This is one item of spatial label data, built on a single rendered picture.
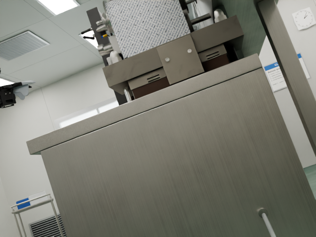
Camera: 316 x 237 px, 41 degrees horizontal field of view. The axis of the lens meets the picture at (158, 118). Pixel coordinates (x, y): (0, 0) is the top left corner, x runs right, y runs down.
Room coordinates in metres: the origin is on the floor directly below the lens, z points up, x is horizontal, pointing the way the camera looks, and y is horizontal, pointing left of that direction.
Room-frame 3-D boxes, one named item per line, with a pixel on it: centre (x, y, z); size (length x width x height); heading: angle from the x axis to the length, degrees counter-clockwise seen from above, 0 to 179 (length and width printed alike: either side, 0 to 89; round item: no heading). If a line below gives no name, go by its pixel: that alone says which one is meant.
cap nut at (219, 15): (1.17, -0.26, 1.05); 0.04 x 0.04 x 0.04
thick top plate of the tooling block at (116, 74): (1.23, -0.11, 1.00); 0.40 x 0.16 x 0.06; 83
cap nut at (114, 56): (1.21, 0.06, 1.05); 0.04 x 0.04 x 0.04
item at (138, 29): (1.35, -0.08, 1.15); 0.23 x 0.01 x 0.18; 83
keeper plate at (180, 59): (1.14, -0.11, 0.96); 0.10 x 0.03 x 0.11; 83
